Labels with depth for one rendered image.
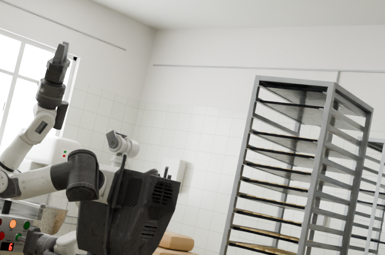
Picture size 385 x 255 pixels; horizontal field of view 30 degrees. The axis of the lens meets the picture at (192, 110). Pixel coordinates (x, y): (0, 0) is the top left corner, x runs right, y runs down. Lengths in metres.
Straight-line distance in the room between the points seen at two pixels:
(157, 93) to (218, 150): 1.26
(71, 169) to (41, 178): 0.11
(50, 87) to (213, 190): 5.34
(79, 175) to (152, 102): 6.22
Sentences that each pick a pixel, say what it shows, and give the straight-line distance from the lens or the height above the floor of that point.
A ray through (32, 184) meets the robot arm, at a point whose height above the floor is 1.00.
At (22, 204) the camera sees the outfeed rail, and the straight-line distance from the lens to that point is 3.18.
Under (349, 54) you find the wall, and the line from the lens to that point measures 6.98.
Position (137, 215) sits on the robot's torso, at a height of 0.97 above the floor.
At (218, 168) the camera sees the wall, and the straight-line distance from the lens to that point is 7.60.
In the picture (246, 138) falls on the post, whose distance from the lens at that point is 4.01.
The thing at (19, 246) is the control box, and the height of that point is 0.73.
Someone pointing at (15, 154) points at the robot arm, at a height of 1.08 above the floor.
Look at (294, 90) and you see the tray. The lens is 4.00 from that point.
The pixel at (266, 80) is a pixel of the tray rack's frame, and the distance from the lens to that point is 4.04.
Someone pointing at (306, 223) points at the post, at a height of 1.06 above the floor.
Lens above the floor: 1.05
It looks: 7 degrees up
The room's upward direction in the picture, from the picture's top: 12 degrees clockwise
